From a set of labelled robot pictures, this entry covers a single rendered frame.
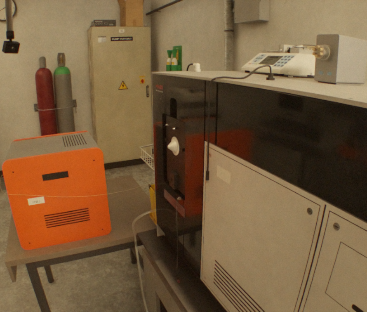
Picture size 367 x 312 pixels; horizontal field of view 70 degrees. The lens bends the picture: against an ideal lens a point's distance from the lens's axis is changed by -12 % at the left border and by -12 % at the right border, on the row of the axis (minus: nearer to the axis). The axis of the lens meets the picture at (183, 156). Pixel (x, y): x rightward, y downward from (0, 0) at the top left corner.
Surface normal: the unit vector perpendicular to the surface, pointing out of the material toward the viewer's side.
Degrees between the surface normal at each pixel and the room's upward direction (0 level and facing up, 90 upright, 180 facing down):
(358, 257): 90
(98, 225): 90
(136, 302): 0
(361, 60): 90
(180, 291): 0
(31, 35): 90
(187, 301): 0
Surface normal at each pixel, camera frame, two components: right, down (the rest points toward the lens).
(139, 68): 0.43, 0.28
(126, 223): 0.00, -0.95
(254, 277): -0.90, 0.14
